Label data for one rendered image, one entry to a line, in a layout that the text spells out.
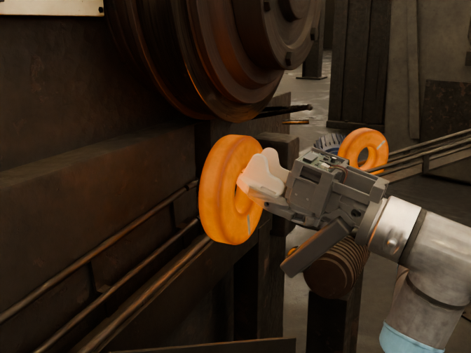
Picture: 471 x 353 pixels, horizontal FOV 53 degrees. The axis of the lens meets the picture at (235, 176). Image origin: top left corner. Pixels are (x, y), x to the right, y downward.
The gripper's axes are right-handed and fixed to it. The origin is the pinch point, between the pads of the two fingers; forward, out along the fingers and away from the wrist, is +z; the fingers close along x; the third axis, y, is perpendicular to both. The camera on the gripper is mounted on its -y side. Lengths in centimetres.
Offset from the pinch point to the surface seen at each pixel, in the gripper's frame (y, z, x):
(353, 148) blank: -10, -4, -63
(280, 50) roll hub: 16.4, 3.5, -13.8
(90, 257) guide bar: -14.2, 13.0, 13.4
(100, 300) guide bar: -19.4, 9.5, 14.3
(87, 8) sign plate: 16.7, 26.0, 4.1
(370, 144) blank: -9, -8, -68
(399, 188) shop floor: -86, -11, -260
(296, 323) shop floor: -87, -3, -85
